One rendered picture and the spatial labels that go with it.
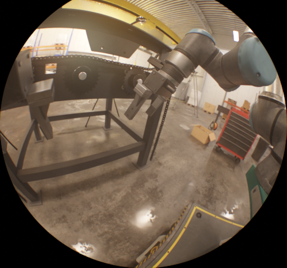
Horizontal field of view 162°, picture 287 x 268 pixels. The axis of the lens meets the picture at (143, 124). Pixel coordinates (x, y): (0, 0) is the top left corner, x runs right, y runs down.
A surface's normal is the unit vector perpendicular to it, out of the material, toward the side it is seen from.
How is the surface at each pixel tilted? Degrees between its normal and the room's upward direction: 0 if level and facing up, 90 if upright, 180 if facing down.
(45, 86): 24
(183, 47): 80
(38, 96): 114
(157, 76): 83
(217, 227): 0
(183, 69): 99
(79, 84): 90
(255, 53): 94
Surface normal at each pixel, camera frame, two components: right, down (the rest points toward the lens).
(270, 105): -0.95, 0.08
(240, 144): -0.74, 0.13
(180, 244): 0.20, -0.90
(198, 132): -0.87, 0.03
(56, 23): 0.65, 0.42
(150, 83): -0.48, 0.14
